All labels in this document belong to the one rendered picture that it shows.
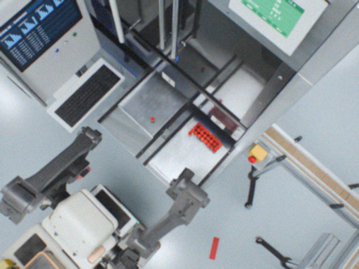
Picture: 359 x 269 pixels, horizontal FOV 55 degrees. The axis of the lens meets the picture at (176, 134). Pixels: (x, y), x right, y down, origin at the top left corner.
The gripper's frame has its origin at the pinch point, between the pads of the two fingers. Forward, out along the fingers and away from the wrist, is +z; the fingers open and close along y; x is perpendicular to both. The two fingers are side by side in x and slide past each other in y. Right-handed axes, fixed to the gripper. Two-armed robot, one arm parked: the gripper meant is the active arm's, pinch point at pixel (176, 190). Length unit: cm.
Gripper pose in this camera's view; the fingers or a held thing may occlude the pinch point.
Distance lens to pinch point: 176.2
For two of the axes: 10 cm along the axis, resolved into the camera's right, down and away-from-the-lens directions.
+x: -7.3, -6.7, 1.5
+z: -0.2, 2.4, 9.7
